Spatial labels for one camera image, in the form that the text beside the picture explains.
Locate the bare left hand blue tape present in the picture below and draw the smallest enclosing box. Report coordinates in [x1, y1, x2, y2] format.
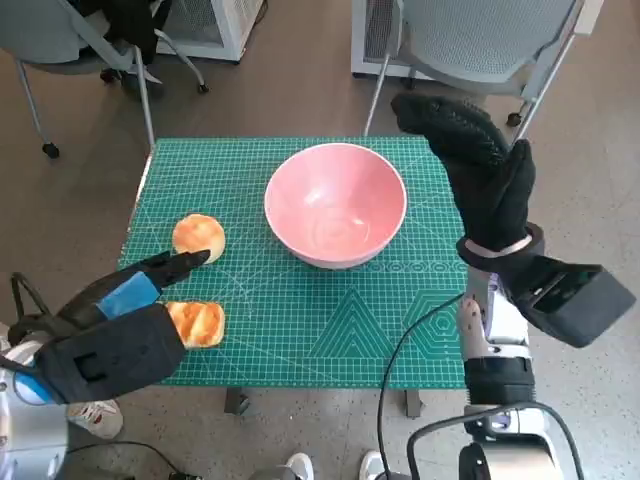
[49, 249, 211, 334]

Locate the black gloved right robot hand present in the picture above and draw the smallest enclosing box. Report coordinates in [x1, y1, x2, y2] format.
[390, 93, 537, 254]

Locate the square toy toast slice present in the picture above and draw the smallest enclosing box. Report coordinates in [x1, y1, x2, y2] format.
[164, 300, 225, 350]

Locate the round toy bread bun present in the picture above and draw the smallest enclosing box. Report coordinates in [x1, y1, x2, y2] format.
[172, 213, 226, 265]

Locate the pink bowl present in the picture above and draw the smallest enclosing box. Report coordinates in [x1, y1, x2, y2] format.
[263, 143, 408, 271]

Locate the grey mesh chair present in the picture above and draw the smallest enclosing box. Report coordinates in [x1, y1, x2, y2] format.
[362, 0, 594, 144]

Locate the green cutting mat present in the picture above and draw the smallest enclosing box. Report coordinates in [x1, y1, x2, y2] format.
[115, 137, 474, 390]

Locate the white perforated cabinet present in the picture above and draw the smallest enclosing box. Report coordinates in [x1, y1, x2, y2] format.
[157, 0, 269, 65]
[349, 0, 436, 80]

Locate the white shoe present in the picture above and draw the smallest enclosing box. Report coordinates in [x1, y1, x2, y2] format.
[359, 449, 389, 480]
[285, 451, 315, 480]

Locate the black garment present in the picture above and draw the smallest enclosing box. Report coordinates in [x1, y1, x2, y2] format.
[89, 0, 174, 64]

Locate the grey chair with solid seat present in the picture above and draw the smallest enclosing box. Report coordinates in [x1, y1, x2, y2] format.
[0, 0, 211, 160]

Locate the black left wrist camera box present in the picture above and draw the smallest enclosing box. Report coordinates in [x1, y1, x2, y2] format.
[34, 304, 186, 405]

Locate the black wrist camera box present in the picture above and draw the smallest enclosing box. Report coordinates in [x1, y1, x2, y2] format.
[509, 254, 638, 349]
[34, 304, 186, 405]

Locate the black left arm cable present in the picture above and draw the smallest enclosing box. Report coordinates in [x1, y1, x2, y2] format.
[7, 272, 56, 346]

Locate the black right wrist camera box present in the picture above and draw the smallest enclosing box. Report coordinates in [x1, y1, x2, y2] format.
[509, 254, 638, 349]

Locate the black floor cable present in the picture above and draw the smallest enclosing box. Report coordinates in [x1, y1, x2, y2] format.
[64, 439, 194, 480]

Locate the black table leg bracket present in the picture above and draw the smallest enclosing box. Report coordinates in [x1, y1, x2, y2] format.
[223, 387, 251, 415]
[402, 388, 425, 419]

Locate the long black arm cable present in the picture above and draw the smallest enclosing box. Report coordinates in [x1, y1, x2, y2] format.
[377, 293, 469, 480]

